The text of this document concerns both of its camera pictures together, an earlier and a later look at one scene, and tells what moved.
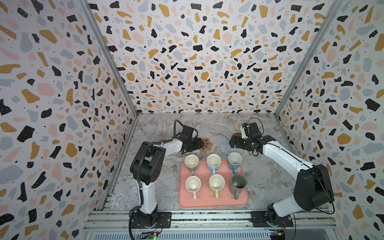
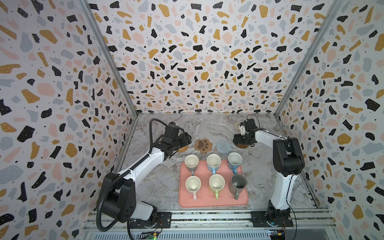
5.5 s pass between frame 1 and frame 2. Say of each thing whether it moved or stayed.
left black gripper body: moved
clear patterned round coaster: stayed
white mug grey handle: stayed
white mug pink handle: stayed
